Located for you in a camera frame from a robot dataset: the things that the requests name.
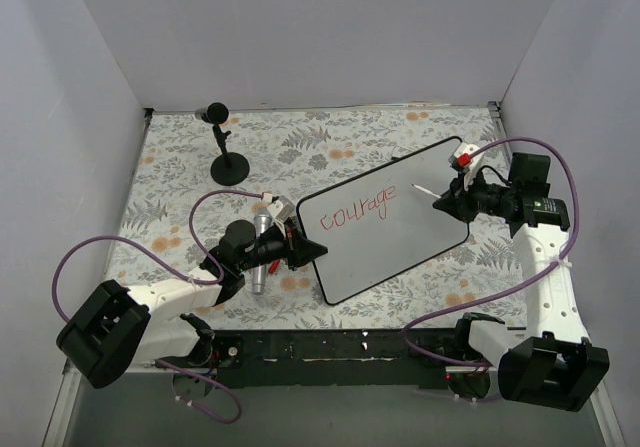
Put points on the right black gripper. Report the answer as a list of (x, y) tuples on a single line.
[(463, 198)]

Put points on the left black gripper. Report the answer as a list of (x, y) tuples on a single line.
[(293, 245)]

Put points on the red marker cap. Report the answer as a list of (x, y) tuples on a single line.
[(274, 267)]

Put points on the red white marker pen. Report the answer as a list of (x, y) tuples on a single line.
[(426, 191)]

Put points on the white whiteboard black frame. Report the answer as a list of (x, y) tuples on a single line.
[(376, 225)]

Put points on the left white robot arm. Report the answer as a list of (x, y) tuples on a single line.
[(117, 326)]

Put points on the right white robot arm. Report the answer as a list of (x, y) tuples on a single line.
[(555, 365)]

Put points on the silver microphone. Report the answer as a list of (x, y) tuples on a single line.
[(262, 222)]

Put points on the black microphone stand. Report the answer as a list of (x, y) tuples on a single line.
[(229, 168)]

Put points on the black base bar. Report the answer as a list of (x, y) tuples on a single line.
[(353, 357)]

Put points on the floral table mat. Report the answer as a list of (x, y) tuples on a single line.
[(175, 211)]

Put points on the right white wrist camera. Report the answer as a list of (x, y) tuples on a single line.
[(466, 161)]

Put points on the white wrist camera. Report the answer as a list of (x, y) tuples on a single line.
[(281, 209), (466, 161)]

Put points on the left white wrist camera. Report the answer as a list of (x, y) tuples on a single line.
[(281, 209)]

